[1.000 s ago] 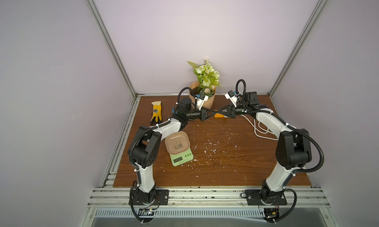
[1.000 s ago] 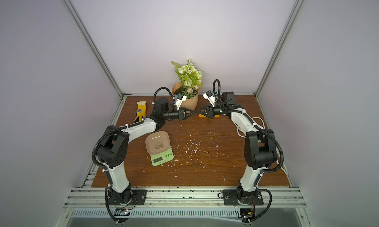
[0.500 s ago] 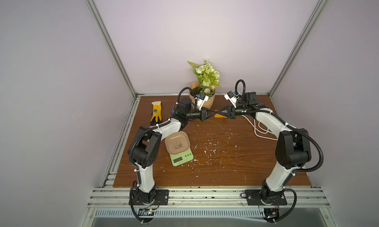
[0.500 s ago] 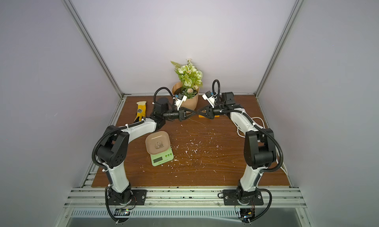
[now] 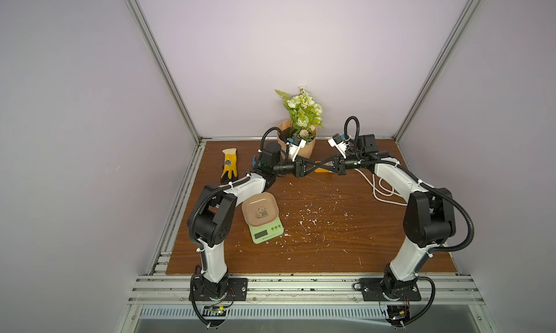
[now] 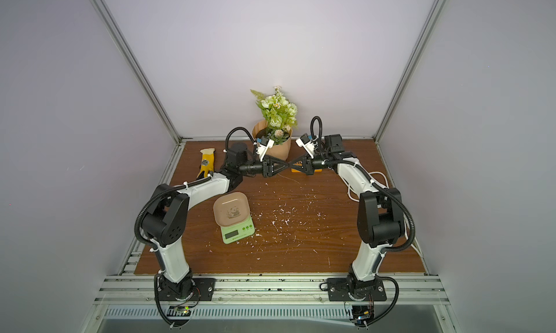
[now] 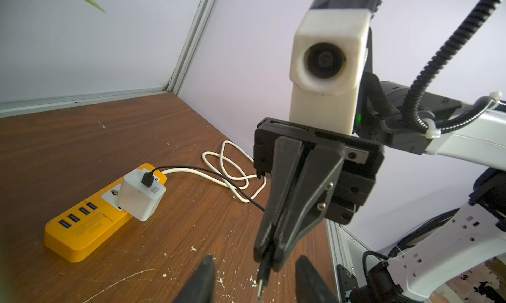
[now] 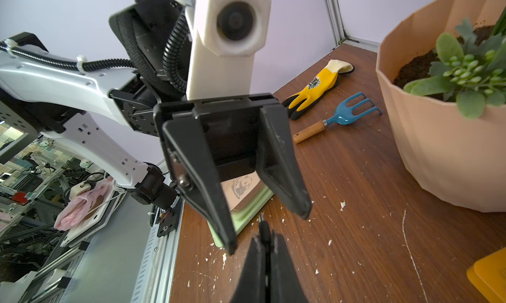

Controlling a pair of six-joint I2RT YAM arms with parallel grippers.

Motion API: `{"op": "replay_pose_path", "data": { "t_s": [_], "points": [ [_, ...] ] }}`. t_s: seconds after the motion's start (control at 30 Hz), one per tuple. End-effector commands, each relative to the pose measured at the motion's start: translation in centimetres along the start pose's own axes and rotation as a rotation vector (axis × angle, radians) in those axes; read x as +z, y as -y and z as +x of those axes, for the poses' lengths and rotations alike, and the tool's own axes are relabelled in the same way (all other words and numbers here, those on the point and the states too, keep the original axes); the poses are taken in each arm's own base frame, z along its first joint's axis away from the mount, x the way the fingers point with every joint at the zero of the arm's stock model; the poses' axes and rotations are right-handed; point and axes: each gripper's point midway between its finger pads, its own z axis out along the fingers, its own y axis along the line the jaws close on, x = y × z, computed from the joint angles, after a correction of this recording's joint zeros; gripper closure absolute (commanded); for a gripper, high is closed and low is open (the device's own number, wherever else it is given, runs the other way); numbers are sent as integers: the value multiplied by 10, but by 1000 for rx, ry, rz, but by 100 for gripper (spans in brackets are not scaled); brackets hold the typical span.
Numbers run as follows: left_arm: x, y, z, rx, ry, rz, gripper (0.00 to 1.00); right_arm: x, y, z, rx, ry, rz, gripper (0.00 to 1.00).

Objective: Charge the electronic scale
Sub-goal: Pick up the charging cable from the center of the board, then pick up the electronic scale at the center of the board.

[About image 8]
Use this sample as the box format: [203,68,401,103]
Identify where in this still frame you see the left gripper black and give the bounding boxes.
[154,94,312,255]

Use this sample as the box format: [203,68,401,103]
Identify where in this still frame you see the green electronic scale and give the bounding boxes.
[223,184,274,235]

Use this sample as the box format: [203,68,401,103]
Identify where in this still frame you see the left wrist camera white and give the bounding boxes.
[186,0,271,100]

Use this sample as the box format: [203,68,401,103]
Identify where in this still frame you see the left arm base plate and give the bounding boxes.
[149,197,183,238]

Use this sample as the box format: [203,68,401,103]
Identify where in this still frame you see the orange power strip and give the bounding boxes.
[466,248,505,303]

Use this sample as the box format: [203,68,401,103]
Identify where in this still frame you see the pink plastic bag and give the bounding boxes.
[53,177,113,231]

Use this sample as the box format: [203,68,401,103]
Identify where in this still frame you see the beige flower pot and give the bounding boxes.
[376,0,505,212]

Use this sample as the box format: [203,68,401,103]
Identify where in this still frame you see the aluminium front rail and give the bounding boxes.
[130,201,184,302]

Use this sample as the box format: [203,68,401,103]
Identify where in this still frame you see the blue garden hand rake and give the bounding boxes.
[293,92,383,144]

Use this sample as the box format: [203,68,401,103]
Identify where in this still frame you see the yellow black gardening glove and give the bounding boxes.
[281,59,354,121]

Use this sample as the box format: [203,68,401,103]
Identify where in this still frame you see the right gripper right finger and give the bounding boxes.
[270,233,308,303]

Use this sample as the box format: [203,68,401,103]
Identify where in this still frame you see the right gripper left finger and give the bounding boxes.
[230,236,268,303]

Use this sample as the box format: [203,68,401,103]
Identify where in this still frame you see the green white artificial flowers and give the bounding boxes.
[403,12,505,119]

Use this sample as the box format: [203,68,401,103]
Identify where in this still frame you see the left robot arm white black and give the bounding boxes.
[1,0,312,254]

